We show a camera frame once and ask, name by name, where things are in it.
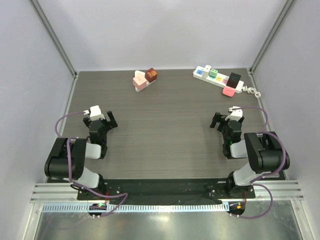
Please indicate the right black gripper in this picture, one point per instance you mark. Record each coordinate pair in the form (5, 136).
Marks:
(222, 121)

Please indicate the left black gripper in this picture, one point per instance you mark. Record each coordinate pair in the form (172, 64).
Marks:
(111, 123)

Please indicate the white triangular socket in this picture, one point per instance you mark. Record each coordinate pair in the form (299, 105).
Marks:
(138, 72)

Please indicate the red fish cube plug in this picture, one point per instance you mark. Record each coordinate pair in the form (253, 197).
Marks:
(151, 75)

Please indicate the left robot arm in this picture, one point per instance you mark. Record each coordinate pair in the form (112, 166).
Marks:
(66, 160)

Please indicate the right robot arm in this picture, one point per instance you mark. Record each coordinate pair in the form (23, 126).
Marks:
(265, 155)

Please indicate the small pink cube plug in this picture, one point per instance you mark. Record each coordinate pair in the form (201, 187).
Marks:
(228, 91)

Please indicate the black cube plug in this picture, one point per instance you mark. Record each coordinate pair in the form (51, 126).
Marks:
(233, 80)

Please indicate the green cube plug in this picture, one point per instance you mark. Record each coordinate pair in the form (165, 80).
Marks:
(213, 73)

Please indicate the white charger plug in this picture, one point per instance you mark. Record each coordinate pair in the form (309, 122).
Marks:
(206, 71)

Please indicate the white power strip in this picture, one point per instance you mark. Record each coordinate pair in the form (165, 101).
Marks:
(219, 81)

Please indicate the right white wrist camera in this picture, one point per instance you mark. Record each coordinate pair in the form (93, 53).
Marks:
(235, 113)

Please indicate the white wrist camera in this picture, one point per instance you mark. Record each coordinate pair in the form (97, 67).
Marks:
(235, 113)
(94, 113)

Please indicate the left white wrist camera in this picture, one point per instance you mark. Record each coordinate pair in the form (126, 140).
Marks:
(94, 113)

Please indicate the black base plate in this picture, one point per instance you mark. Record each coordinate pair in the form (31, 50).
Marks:
(173, 190)

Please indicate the aluminium front rail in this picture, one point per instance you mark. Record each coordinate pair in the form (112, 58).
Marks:
(281, 190)

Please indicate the slotted cable duct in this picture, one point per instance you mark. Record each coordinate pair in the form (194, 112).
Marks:
(104, 208)

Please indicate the left aluminium frame post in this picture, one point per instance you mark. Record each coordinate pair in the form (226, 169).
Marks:
(52, 35)

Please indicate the aluminium frame post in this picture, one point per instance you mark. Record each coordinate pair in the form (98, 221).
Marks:
(52, 35)
(283, 14)

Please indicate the right aluminium frame post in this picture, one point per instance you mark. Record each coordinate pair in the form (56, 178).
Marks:
(283, 14)

